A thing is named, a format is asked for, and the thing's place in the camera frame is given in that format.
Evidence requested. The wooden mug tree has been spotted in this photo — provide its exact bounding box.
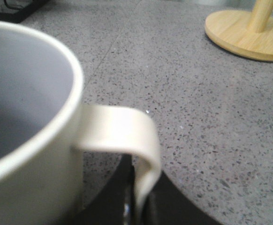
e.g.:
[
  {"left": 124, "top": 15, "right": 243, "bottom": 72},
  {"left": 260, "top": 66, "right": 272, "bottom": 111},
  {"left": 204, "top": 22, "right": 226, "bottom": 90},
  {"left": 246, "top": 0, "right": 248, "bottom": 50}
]
[{"left": 205, "top": 0, "right": 273, "bottom": 62}]

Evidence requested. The black wire mug rack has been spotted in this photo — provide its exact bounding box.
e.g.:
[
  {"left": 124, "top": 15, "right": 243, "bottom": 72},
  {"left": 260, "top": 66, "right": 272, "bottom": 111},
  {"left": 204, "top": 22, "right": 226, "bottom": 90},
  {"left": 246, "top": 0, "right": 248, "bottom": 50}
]
[{"left": 0, "top": 0, "right": 49, "bottom": 23}]

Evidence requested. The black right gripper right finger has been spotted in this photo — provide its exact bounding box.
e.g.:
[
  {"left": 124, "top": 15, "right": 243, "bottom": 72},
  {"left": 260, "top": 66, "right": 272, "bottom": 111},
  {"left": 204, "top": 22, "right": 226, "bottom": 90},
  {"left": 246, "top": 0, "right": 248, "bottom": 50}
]
[{"left": 142, "top": 172, "right": 219, "bottom": 225}]

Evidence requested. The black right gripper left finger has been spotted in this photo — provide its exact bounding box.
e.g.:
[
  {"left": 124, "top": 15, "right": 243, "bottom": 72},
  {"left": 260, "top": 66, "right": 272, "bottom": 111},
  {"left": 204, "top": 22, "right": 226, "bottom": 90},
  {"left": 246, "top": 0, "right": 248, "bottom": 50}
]
[{"left": 73, "top": 155, "right": 135, "bottom": 225}]

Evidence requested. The white HOME mug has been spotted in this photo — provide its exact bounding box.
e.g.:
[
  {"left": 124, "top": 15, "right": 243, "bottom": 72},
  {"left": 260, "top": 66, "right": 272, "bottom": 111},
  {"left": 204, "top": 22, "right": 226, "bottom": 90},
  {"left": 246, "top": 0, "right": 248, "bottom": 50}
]
[{"left": 0, "top": 22, "right": 161, "bottom": 225}]

